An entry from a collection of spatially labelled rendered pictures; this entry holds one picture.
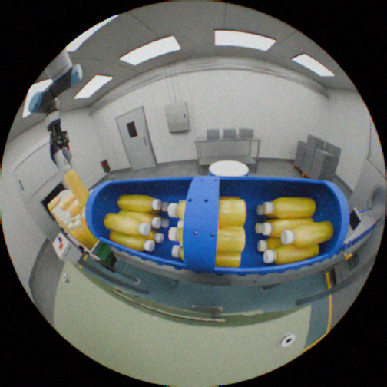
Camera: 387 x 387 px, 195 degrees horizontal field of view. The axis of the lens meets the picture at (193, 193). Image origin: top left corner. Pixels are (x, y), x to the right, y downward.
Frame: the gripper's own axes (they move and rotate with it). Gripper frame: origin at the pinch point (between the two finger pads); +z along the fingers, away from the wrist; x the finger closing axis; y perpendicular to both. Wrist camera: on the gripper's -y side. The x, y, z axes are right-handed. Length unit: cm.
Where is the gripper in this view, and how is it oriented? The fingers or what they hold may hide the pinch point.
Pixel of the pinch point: (66, 167)
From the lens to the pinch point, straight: 61.3
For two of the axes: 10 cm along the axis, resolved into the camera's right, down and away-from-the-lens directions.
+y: 9.8, 0.1, -2.1
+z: 1.2, 7.9, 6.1
